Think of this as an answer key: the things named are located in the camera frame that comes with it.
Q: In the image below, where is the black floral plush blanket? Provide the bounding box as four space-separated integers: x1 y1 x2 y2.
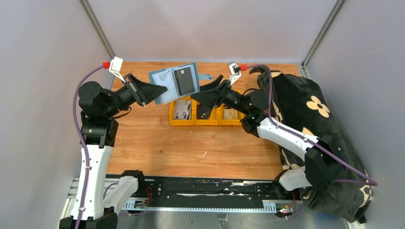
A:
250 66 372 223

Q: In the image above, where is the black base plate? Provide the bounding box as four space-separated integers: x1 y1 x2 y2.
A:
130 176 302 212

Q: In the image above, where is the aluminium frame rail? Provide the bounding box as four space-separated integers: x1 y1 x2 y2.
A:
57 177 364 229

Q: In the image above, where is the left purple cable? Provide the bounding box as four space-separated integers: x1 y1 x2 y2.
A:
72 61 140 229

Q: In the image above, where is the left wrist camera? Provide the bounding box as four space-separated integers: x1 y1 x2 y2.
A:
108 56 125 82

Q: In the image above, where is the middle yellow bin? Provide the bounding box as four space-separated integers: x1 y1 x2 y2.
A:
193 102 219 126

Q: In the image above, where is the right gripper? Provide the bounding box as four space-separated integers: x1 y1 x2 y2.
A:
191 75 250 116

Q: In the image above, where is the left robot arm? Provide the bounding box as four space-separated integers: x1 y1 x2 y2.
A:
59 74 167 229

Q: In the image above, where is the white grey cards stack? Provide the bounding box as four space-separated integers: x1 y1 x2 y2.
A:
174 100 192 120

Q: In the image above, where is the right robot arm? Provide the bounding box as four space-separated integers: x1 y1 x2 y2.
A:
191 80 345 199

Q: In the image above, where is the black credit card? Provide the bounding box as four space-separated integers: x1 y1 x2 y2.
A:
174 67 195 95

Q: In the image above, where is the right yellow bin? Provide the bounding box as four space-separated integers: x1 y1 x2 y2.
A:
218 106 245 126

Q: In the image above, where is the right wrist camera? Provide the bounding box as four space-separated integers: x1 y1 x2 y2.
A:
227 62 242 85

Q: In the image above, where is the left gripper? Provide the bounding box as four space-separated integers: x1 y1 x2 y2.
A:
104 73 167 118

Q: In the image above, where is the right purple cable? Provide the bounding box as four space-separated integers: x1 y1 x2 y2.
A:
240 63 379 187

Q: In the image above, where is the purple cable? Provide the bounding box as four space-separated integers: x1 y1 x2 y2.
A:
240 63 379 187
72 61 140 229

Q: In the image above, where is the black cards stack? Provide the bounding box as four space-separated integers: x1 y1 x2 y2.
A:
196 104 212 120

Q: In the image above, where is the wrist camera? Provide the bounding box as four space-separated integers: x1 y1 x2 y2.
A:
108 56 125 82
227 62 242 85

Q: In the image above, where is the gold cards stack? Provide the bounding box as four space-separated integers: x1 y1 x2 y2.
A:
224 109 239 120

